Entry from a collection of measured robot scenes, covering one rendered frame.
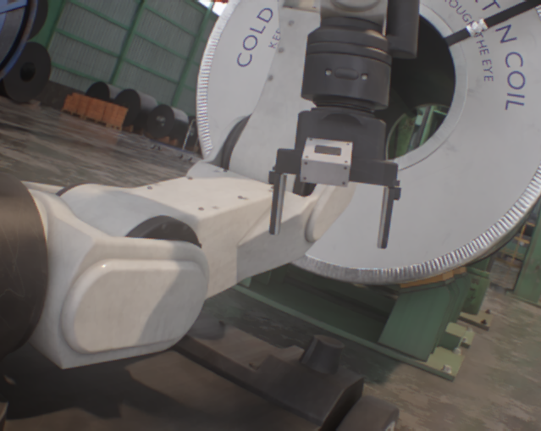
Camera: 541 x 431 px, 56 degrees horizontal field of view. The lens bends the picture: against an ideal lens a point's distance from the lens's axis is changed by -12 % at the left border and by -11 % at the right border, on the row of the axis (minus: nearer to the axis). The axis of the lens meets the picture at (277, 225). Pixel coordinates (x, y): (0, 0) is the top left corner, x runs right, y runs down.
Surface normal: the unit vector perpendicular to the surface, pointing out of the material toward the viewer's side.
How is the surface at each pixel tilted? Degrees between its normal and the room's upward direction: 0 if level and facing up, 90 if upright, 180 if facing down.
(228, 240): 90
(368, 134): 91
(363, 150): 92
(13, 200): 32
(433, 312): 90
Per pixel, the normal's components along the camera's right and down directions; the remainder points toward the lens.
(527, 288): -0.40, -0.05
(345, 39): -0.18, 0.08
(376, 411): 0.25, -0.92
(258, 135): -0.32, -0.30
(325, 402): -0.07, -0.71
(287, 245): 0.54, 0.57
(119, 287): 0.84, 0.33
